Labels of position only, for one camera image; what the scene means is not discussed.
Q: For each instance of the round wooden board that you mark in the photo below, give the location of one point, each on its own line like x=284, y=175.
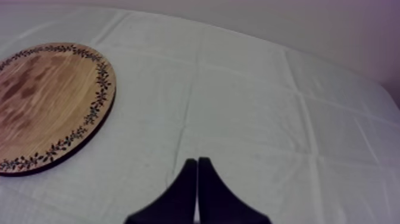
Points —
x=47, y=106

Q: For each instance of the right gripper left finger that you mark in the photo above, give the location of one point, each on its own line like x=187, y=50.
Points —
x=178, y=203

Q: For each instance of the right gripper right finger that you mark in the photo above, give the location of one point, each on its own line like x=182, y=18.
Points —
x=215, y=203

